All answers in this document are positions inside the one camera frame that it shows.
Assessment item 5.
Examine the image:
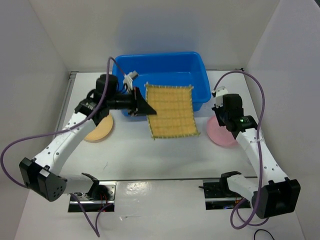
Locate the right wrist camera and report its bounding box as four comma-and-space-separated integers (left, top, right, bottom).
211, 86, 228, 108

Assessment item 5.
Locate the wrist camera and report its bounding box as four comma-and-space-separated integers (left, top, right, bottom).
211, 86, 228, 108
122, 71, 139, 92

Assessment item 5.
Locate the square bamboo woven tray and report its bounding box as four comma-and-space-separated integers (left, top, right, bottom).
145, 83, 200, 140

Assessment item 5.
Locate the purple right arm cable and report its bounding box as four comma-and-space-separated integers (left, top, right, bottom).
213, 69, 271, 230

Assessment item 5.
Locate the blue plastic bin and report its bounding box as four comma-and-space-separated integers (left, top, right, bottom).
112, 51, 211, 112

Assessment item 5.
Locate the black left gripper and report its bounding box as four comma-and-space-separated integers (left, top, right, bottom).
107, 86, 157, 117

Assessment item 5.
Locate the pink plastic plate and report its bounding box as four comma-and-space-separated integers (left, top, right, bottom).
206, 116, 238, 148

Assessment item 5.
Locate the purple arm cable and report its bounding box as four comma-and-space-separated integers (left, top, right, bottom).
213, 69, 271, 230
0, 56, 130, 238

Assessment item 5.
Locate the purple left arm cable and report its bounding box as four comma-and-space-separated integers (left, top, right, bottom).
0, 56, 130, 238

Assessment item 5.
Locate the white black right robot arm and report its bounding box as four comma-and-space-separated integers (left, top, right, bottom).
212, 91, 301, 219

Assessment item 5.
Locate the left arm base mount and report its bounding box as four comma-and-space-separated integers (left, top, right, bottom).
67, 181, 117, 213

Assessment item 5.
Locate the black cable on floor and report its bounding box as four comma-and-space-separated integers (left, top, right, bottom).
253, 228, 276, 240

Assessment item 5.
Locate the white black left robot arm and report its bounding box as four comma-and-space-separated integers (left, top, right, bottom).
19, 71, 157, 202

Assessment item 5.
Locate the orange plastic plate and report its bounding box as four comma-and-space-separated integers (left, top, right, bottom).
84, 114, 114, 143

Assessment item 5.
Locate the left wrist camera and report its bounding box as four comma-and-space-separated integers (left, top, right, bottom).
122, 71, 139, 92

